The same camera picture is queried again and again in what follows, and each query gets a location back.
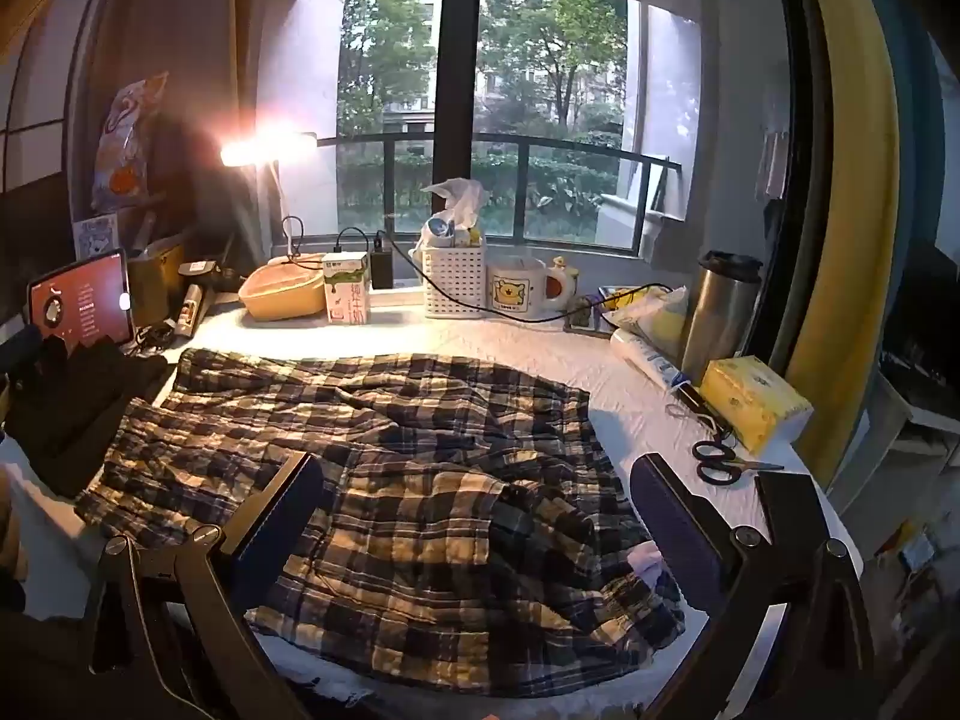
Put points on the steel tumbler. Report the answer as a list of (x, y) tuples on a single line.
[(720, 315)]

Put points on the white bear print mug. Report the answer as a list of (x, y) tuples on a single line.
[(517, 285)]

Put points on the colourful snack bag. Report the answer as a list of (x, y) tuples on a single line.
[(127, 142)]

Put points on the yellow tissue pack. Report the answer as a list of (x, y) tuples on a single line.
[(754, 397)]

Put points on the yellow plastic bag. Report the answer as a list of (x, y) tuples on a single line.
[(652, 315)]

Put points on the white and green milk carton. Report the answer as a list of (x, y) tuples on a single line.
[(346, 289)]

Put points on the white desk lamp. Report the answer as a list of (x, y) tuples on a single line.
[(266, 148)]

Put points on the small yellow figurine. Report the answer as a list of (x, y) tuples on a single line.
[(560, 265)]

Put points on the black balcony railing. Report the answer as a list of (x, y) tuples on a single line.
[(525, 151)]

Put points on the yellow curtain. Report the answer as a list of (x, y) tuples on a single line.
[(855, 202)]

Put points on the black cloth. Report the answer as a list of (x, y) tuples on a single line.
[(75, 405)]

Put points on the black scissors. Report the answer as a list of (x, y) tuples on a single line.
[(718, 463)]

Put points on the small printed card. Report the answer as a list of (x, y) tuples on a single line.
[(96, 235)]

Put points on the black power adapter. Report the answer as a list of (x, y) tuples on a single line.
[(382, 270)]

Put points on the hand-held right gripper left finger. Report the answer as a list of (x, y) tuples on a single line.
[(281, 532)]

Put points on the crumpled white plastic bag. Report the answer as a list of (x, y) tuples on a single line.
[(457, 199)]

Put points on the small black device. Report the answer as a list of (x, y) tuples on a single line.
[(694, 401)]

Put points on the grey cylindrical device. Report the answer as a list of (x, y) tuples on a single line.
[(191, 311)]

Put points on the white plastic basket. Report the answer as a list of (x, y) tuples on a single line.
[(454, 281)]

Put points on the yellow lidded container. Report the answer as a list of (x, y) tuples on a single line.
[(281, 294)]

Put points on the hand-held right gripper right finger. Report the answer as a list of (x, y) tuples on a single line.
[(675, 532)]

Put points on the white printed tube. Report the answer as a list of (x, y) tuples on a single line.
[(645, 360)]

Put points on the plaid pants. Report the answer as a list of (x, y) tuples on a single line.
[(450, 450)]

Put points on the tablet with red screen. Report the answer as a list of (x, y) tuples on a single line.
[(79, 307)]

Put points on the brown metal container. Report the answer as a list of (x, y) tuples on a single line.
[(154, 277)]

